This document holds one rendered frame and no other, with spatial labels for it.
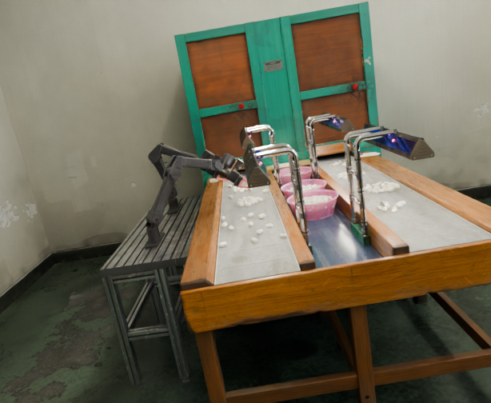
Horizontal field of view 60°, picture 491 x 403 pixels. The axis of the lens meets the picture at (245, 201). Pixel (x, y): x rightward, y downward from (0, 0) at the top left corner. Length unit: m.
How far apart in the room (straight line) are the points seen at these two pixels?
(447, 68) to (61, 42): 3.38
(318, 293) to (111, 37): 3.17
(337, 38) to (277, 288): 2.18
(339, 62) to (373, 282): 2.04
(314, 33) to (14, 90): 2.70
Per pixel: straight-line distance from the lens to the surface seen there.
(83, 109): 4.23
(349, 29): 3.31
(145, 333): 2.23
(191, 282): 1.51
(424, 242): 1.65
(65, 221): 4.52
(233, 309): 1.52
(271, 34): 3.21
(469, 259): 1.65
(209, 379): 1.74
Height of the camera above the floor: 1.37
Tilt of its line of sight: 15 degrees down
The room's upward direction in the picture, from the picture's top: 10 degrees counter-clockwise
